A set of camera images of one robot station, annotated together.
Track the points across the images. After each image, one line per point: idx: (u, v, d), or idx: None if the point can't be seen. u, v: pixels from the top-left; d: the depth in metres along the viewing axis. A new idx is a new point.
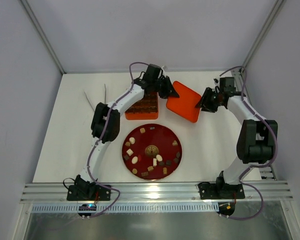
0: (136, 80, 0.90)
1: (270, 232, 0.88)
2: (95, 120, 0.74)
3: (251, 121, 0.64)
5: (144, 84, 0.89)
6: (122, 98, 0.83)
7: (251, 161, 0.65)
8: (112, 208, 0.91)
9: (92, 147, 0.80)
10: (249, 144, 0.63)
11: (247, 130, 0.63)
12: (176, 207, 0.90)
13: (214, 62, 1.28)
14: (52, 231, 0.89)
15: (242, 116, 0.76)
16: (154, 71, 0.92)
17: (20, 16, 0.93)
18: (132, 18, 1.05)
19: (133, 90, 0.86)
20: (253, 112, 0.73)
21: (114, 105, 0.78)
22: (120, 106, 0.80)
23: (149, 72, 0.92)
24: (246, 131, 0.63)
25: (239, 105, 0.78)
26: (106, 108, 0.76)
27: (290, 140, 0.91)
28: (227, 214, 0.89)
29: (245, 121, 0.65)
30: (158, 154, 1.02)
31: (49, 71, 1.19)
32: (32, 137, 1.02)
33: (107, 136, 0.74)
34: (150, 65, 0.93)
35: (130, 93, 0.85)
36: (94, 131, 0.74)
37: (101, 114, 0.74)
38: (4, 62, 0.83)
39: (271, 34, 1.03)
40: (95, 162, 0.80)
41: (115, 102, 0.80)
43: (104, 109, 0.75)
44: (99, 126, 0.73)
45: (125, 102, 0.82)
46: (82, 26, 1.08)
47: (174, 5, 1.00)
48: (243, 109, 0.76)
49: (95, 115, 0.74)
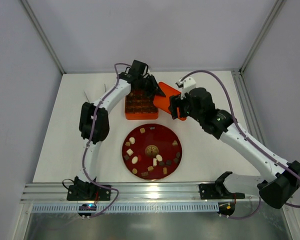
0: (122, 74, 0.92)
1: (270, 232, 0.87)
2: (82, 121, 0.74)
3: (282, 182, 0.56)
5: (130, 78, 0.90)
6: (108, 95, 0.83)
7: None
8: (112, 208, 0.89)
9: (85, 148, 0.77)
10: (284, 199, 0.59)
11: (282, 192, 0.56)
12: (176, 207, 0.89)
13: (213, 62, 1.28)
14: (53, 231, 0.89)
15: (257, 162, 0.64)
16: (139, 66, 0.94)
17: (20, 16, 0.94)
18: (131, 18, 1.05)
19: (119, 86, 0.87)
20: (273, 159, 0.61)
21: (100, 104, 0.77)
22: (107, 104, 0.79)
23: (135, 67, 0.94)
24: (280, 194, 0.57)
25: (244, 146, 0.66)
26: (93, 107, 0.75)
27: (291, 139, 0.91)
28: (227, 214, 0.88)
29: (278, 186, 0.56)
30: (158, 154, 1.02)
31: (49, 71, 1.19)
32: (32, 137, 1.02)
33: (97, 136, 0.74)
34: (134, 61, 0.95)
35: (116, 89, 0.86)
36: (83, 132, 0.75)
37: (88, 114, 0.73)
38: (4, 61, 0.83)
39: (271, 33, 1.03)
40: (91, 163, 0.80)
41: (102, 100, 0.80)
43: (90, 108, 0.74)
44: (87, 127, 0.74)
45: (112, 99, 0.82)
46: (81, 26, 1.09)
47: (173, 4, 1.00)
48: (258, 155, 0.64)
49: (82, 116, 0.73)
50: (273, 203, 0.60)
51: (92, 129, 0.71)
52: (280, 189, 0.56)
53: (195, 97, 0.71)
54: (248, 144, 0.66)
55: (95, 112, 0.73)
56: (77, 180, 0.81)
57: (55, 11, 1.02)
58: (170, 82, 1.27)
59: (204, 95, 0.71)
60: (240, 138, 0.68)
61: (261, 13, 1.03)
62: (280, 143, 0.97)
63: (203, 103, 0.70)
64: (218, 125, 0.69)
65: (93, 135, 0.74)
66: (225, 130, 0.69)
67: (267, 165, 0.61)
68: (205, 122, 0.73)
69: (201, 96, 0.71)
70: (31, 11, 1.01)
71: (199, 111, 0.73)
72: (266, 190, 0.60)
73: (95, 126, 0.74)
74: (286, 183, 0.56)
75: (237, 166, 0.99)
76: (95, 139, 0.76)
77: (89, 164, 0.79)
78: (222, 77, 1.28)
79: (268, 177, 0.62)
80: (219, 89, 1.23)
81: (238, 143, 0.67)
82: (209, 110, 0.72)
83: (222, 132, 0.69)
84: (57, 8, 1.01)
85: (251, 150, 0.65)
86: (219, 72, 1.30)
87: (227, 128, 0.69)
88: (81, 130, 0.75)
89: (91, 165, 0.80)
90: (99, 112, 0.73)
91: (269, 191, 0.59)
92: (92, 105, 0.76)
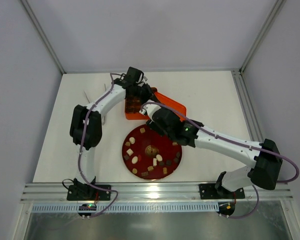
0: (117, 80, 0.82)
1: (270, 232, 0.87)
2: (74, 125, 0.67)
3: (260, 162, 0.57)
5: (125, 84, 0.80)
6: (102, 99, 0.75)
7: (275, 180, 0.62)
8: (111, 208, 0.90)
9: (79, 154, 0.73)
10: (274, 178, 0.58)
11: (265, 172, 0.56)
12: (176, 207, 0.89)
13: (213, 61, 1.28)
14: (53, 231, 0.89)
15: (234, 155, 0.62)
16: (135, 72, 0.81)
17: (20, 16, 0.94)
18: (131, 18, 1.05)
19: (114, 91, 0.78)
20: (247, 145, 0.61)
21: (93, 107, 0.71)
22: (100, 108, 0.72)
23: (130, 74, 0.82)
24: (267, 174, 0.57)
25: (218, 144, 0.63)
26: (86, 110, 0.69)
27: (291, 139, 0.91)
28: (227, 214, 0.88)
29: (258, 166, 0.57)
30: (158, 154, 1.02)
31: (49, 71, 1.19)
32: (32, 137, 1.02)
33: (88, 142, 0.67)
34: (130, 68, 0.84)
35: (111, 94, 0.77)
36: (74, 137, 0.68)
37: (80, 118, 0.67)
38: (4, 61, 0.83)
39: (271, 33, 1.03)
40: (87, 167, 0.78)
41: (95, 103, 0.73)
43: (83, 111, 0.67)
44: (78, 132, 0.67)
45: (105, 104, 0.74)
46: (81, 26, 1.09)
47: (173, 4, 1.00)
48: (230, 146, 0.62)
49: (74, 119, 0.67)
50: (267, 186, 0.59)
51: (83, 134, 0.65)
52: (261, 171, 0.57)
53: (158, 118, 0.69)
54: (220, 142, 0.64)
55: (87, 116, 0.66)
56: (76, 180, 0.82)
57: (55, 11, 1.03)
58: (170, 82, 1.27)
59: (165, 113, 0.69)
60: (211, 138, 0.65)
61: (261, 13, 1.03)
62: (280, 143, 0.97)
63: (167, 121, 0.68)
64: (188, 136, 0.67)
65: (84, 141, 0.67)
66: (196, 136, 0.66)
67: (244, 153, 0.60)
68: (178, 138, 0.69)
69: (163, 115, 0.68)
70: (31, 11, 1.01)
71: (166, 130, 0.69)
72: (253, 175, 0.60)
73: (86, 132, 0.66)
74: (265, 163, 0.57)
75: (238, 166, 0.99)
76: (87, 145, 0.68)
77: (86, 168, 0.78)
78: (222, 77, 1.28)
79: (250, 163, 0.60)
80: (219, 89, 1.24)
81: (211, 144, 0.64)
82: (176, 124, 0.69)
83: (194, 140, 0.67)
84: (57, 8, 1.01)
85: (225, 146, 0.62)
86: (219, 72, 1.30)
87: (197, 134, 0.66)
88: (73, 135, 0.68)
89: (88, 169, 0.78)
90: (92, 115, 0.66)
91: (256, 176, 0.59)
92: (85, 108, 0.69)
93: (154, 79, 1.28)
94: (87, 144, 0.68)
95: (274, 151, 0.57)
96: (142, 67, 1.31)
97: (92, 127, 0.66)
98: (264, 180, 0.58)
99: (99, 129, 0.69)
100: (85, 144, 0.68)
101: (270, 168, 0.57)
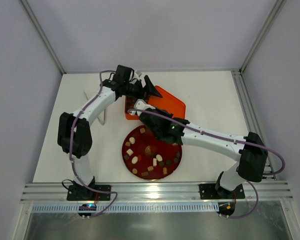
0: (105, 82, 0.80)
1: (270, 232, 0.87)
2: (61, 134, 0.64)
3: (246, 155, 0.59)
5: (113, 84, 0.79)
6: (90, 104, 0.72)
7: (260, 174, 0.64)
8: (111, 208, 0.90)
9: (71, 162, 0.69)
10: (261, 171, 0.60)
11: (251, 164, 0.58)
12: (176, 207, 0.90)
13: (213, 61, 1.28)
14: (53, 230, 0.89)
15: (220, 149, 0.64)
16: (125, 71, 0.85)
17: (20, 16, 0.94)
18: (131, 19, 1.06)
19: (102, 94, 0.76)
20: (232, 139, 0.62)
21: (80, 114, 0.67)
22: (88, 113, 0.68)
23: (120, 73, 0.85)
24: (253, 167, 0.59)
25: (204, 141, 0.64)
26: (72, 117, 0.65)
27: (290, 139, 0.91)
28: (227, 214, 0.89)
29: (244, 160, 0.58)
30: (158, 154, 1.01)
31: (49, 71, 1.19)
32: (32, 137, 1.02)
33: (78, 149, 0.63)
34: (118, 66, 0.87)
35: (99, 97, 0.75)
36: (63, 147, 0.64)
37: (67, 126, 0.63)
38: (4, 61, 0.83)
39: (271, 33, 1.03)
40: (82, 170, 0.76)
41: (82, 110, 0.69)
43: (69, 120, 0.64)
44: (66, 140, 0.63)
45: (93, 109, 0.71)
46: (82, 27, 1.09)
47: (173, 4, 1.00)
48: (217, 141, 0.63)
49: (60, 128, 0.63)
50: (254, 178, 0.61)
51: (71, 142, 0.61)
52: (247, 163, 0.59)
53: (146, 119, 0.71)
54: (206, 138, 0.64)
55: (74, 124, 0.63)
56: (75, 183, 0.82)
57: (55, 12, 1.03)
58: (170, 82, 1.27)
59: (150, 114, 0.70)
60: (197, 134, 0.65)
61: (261, 13, 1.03)
62: (280, 143, 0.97)
63: (153, 120, 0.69)
64: (174, 134, 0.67)
65: (73, 149, 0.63)
66: (182, 134, 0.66)
67: (229, 148, 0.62)
68: (165, 138, 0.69)
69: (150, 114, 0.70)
70: (31, 11, 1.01)
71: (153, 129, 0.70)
72: (241, 169, 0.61)
73: (75, 140, 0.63)
74: (251, 156, 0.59)
75: None
76: (77, 153, 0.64)
77: (81, 172, 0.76)
78: (221, 77, 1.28)
79: (235, 157, 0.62)
80: (219, 89, 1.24)
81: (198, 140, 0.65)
82: (163, 123, 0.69)
83: (181, 137, 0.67)
84: (57, 9, 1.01)
85: (214, 142, 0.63)
86: (219, 72, 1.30)
87: (183, 130, 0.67)
88: (61, 144, 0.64)
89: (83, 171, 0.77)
90: (79, 123, 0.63)
91: (243, 170, 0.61)
92: (72, 115, 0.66)
93: (154, 79, 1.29)
94: (77, 152, 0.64)
95: (258, 144, 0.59)
96: (142, 67, 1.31)
97: (81, 134, 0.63)
98: (250, 172, 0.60)
99: (88, 137, 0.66)
100: (75, 153, 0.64)
101: (255, 160, 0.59)
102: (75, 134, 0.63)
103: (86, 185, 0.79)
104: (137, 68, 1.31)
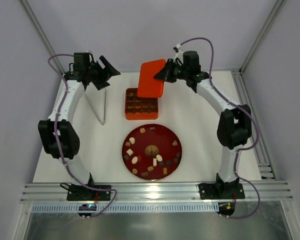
0: (67, 76, 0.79)
1: (270, 232, 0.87)
2: (46, 142, 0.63)
3: (227, 112, 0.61)
5: (76, 76, 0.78)
6: (63, 103, 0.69)
7: (235, 145, 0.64)
8: (111, 208, 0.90)
9: (65, 166, 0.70)
10: (232, 134, 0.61)
11: (225, 120, 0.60)
12: (176, 207, 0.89)
13: (213, 61, 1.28)
14: (52, 231, 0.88)
15: (214, 103, 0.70)
16: (82, 58, 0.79)
17: (20, 16, 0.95)
18: (131, 19, 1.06)
19: (70, 89, 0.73)
20: (227, 99, 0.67)
21: (58, 116, 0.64)
22: (65, 113, 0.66)
23: (78, 62, 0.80)
24: (226, 123, 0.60)
25: (210, 93, 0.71)
26: (51, 122, 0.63)
27: (290, 139, 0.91)
28: (227, 214, 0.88)
29: (222, 113, 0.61)
30: (158, 154, 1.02)
31: (49, 72, 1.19)
32: (32, 137, 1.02)
33: (69, 150, 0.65)
34: (75, 54, 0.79)
35: (69, 93, 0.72)
36: (53, 153, 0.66)
37: (48, 133, 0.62)
38: (4, 62, 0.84)
39: (271, 33, 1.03)
40: (78, 171, 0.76)
41: (57, 112, 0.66)
43: (49, 125, 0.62)
44: (54, 146, 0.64)
45: (68, 106, 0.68)
46: (82, 27, 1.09)
47: (173, 5, 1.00)
48: (215, 96, 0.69)
49: (43, 137, 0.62)
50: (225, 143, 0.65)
51: (60, 148, 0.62)
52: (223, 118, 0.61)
53: (185, 56, 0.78)
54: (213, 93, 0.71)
55: (56, 130, 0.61)
56: (75, 185, 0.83)
57: (55, 12, 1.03)
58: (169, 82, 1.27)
59: (194, 55, 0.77)
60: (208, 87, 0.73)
61: (261, 14, 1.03)
62: (280, 143, 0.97)
63: (192, 62, 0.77)
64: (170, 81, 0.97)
65: (64, 152, 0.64)
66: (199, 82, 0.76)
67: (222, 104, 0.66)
68: (167, 75, 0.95)
69: (191, 55, 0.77)
70: (31, 12, 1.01)
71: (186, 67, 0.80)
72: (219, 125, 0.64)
73: (62, 143, 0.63)
74: (231, 115, 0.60)
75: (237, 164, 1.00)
76: (69, 154, 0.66)
77: (78, 172, 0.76)
78: (221, 77, 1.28)
79: None
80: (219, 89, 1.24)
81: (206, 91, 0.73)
82: (194, 69, 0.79)
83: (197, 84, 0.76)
84: (57, 9, 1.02)
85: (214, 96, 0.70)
86: (219, 72, 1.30)
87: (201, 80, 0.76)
88: (50, 151, 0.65)
89: (79, 171, 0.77)
90: (60, 126, 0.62)
91: (219, 125, 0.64)
92: (50, 121, 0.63)
93: None
94: (69, 154, 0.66)
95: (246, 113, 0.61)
96: None
97: (66, 137, 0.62)
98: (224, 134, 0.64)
99: (73, 135, 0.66)
100: (67, 154, 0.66)
101: (232, 122, 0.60)
102: (61, 137, 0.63)
103: (84, 184, 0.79)
104: (137, 68, 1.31)
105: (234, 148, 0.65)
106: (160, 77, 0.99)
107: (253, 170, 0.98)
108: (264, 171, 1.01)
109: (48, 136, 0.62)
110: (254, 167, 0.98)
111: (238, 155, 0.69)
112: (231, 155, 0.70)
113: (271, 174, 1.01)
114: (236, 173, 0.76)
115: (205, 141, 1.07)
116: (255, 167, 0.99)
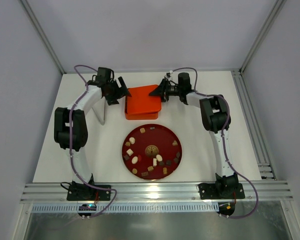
0: (90, 82, 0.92)
1: (270, 232, 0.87)
2: (58, 128, 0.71)
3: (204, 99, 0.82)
5: (98, 84, 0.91)
6: (82, 99, 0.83)
7: (217, 128, 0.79)
8: (111, 208, 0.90)
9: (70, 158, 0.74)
10: (210, 116, 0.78)
11: (202, 104, 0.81)
12: (176, 207, 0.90)
13: (214, 61, 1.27)
14: (53, 231, 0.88)
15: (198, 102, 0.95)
16: (105, 72, 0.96)
17: (20, 16, 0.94)
18: (131, 19, 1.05)
19: (90, 90, 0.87)
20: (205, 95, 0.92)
21: (74, 106, 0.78)
22: (81, 106, 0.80)
23: (101, 74, 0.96)
24: (203, 107, 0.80)
25: (195, 96, 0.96)
26: (67, 111, 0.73)
27: (290, 139, 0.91)
28: (227, 214, 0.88)
29: (200, 101, 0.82)
30: (158, 154, 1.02)
31: (49, 72, 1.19)
32: (33, 137, 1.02)
33: (76, 143, 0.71)
34: (99, 68, 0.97)
35: (88, 93, 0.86)
36: (61, 142, 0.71)
37: (62, 119, 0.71)
38: (4, 62, 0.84)
39: (271, 33, 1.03)
40: (81, 167, 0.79)
41: (75, 103, 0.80)
43: (64, 113, 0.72)
44: (64, 134, 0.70)
45: (85, 102, 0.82)
46: (82, 26, 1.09)
47: (173, 5, 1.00)
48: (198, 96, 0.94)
49: (57, 122, 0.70)
50: (208, 127, 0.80)
51: (70, 134, 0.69)
52: (201, 104, 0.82)
53: (180, 76, 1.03)
54: (196, 96, 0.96)
55: (70, 116, 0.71)
56: (75, 183, 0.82)
57: (55, 12, 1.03)
58: None
59: (187, 76, 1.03)
60: (194, 93, 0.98)
61: (261, 14, 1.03)
62: (280, 143, 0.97)
63: (184, 82, 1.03)
64: (165, 98, 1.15)
65: (72, 142, 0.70)
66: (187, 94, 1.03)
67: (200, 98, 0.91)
68: (164, 92, 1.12)
69: (184, 76, 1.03)
70: (31, 12, 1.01)
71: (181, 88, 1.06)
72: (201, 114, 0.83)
73: (73, 132, 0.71)
74: (206, 101, 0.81)
75: (238, 165, 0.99)
76: (76, 146, 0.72)
77: (81, 169, 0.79)
78: (221, 77, 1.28)
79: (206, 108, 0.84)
80: (219, 89, 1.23)
81: (194, 97, 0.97)
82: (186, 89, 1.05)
83: (186, 95, 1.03)
84: (57, 9, 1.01)
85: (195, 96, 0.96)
86: (218, 72, 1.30)
87: (189, 94, 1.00)
88: (59, 140, 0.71)
89: (83, 168, 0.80)
90: (74, 114, 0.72)
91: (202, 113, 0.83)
92: (66, 110, 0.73)
93: (154, 79, 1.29)
94: (76, 145, 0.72)
95: (219, 99, 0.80)
96: (142, 67, 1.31)
97: (77, 126, 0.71)
98: (205, 118, 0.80)
99: (84, 129, 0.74)
100: (74, 146, 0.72)
101: (208, 106, 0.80)
102: (73, 127, 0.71)
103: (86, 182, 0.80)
104: (137, 68, 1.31)
105: (217, 131, 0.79)
106: (156, 93, 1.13)
107: (254, 170, 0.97)
108: (264, 171, 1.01)
109: (61, 121, 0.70)
110: (254, 167, 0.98)
111: (224, 138, 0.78)
112: (218, 141, 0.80)
113: (271, 173, 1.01)
114: (230, 164, 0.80)
115: (205, 141, 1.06)
116: (256, 168, 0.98)
